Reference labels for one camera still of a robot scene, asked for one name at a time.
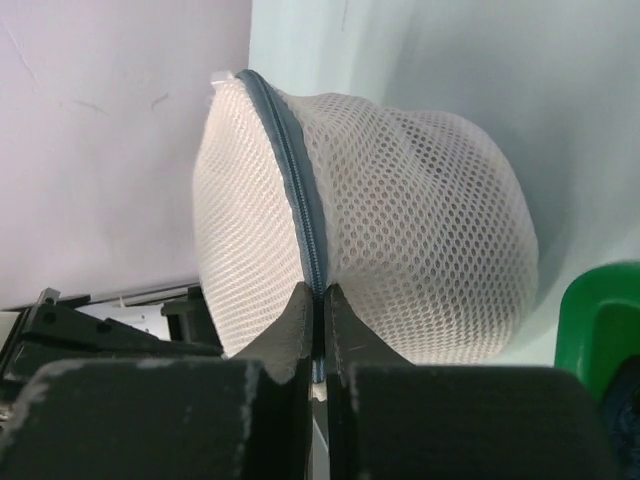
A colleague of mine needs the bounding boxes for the white mesh laundry bag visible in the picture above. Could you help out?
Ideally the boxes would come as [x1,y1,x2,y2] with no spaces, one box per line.
[192,70,538,364]

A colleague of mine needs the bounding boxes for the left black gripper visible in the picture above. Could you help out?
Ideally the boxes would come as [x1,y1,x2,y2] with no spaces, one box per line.
[1,285,223,400]

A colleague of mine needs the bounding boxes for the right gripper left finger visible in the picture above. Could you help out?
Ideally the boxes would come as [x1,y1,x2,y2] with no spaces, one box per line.
[1,284,314,479]

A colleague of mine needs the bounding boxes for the green plastic basket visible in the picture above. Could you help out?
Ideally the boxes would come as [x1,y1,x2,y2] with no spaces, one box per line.
[554,261,639,400]

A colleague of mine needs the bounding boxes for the navy blue garment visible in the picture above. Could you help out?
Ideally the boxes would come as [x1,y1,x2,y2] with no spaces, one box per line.
[602,370,639,479]

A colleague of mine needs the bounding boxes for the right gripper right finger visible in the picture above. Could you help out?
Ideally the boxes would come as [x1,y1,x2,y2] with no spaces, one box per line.
[324,286,622,479]

